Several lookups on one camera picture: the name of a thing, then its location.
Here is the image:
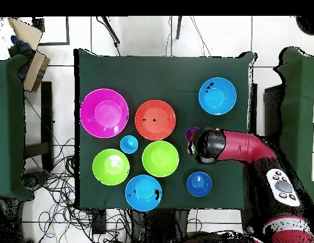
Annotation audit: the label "purple cup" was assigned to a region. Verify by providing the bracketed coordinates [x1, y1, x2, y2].
[185, 126, 201, 143]

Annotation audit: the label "orange bowl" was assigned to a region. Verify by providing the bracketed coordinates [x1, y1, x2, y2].
[134, 99, 177, 142]

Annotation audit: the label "light blue bowl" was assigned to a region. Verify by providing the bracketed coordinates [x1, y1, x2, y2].
[125, 174, 163, 213]
[198, 77, 238, 116]

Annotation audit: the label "green bowl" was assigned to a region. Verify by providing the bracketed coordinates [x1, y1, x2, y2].
[141, 140, 180, 178]
[92, 148, 130, 186]

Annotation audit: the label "small dark blue bowl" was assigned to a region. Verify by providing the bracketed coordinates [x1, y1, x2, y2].
[186, 171, 213, 197]

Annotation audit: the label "light blue cup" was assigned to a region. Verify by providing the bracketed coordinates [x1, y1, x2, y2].
[119, 135, 139, 154]

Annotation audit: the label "dark green table cloth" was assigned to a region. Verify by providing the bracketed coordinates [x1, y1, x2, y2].
[74, 48, 256, 211]

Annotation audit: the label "black metal stand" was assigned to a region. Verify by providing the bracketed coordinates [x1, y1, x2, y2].
[248, 83, 284, 139]
[23, 81, 54, 173]

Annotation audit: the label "pink bowl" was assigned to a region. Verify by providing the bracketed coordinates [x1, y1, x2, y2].
[79, 88, 129, 139]

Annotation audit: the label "green cloth side table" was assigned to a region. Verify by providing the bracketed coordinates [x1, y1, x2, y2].
[273, 46, 314, 196]
[0, 54, 34, 202]

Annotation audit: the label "black tripod leg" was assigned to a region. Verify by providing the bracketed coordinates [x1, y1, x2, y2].
[96, 16, 122, 56]
[175, 16, 184, 40]

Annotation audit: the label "brown cardboard box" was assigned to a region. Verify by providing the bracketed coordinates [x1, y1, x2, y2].
[22, 50, 51, 92]

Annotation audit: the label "brown cardboard sheet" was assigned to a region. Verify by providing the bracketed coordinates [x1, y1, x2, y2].
[7, 17, 43, 51]

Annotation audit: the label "tangled floor cables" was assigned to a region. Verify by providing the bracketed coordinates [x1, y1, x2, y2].
[22, 137, 132, 243]

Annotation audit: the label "black pedestal leg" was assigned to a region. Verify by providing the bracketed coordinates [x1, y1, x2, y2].
[21, 171, 50, 190]

